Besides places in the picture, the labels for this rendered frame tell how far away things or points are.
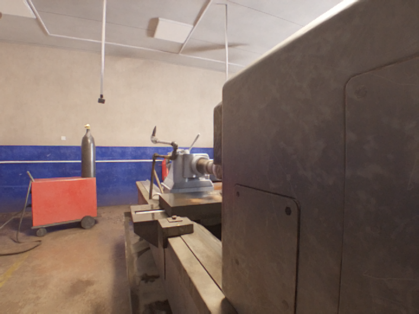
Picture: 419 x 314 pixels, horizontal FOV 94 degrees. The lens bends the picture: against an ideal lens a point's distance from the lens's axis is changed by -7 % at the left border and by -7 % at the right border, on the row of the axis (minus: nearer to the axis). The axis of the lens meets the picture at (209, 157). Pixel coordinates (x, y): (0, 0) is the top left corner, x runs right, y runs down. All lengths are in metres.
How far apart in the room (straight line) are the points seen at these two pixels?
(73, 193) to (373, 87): 3.73
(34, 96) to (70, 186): 2.46
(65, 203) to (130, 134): 2.21
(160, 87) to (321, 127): 5.32
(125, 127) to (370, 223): 5.12
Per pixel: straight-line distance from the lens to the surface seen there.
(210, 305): 0.55
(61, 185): 3.74
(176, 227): 0.89
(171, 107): 5.44
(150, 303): 1.30
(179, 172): 1.29
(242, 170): 0.38
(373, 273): 0.25
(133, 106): 5.31
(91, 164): 3.90
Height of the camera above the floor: 1.16
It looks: 1 degrees down
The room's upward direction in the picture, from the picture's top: straight up
